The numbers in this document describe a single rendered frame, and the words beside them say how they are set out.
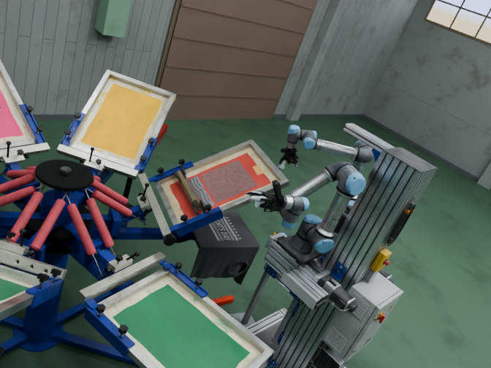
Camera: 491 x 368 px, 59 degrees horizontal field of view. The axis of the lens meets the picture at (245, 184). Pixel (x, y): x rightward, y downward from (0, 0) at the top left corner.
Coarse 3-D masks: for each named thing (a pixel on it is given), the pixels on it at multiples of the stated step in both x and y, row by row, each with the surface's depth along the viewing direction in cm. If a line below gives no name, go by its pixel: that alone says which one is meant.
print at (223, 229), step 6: (216, 222) 324; (222, 222) 327; (228, 222) 330; (210, 228) 315; (216, 228) 317; (222, 228) 320; (228, 228) 323; (234, 228) 325; (216, 234) 310; (222, 234) 313; (228, 234) 315; (234, 234) 318
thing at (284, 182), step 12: (240, 144) 321; (252, 144) 319; (216, 156) 315; (264, 156) 305; (192, 168) 312; (276, 168) 293; (168, 180) 309; (288, 180) 281; (168, 204) 285; (228, 204) 274; (240, 204) 275
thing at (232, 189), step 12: (228, 180) 298; (240, 180) 295; (252, 180) 293; (264, 180) 291; (216, 192) 291; (228, 192) 288; (240, 192) 286; (180, 204) 288; (216, 204) 281; (192, 216) 277
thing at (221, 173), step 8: (232, 160) 314; (240, 160) 312; (248, 160) 311; (216, 168) 311; (224, 168) 309; (232, 168) 307; (240, 168) 305; (248, 168) 304; (192, 176) 309; (200, 176) 307; (208, 176) 305; (216, 176) 304; (224, 176) 302; (232, 176) 300; (176, 184) 305; (208, 184) 298; (216, 184) 297; (176, 192) 298; (184, 192) 297
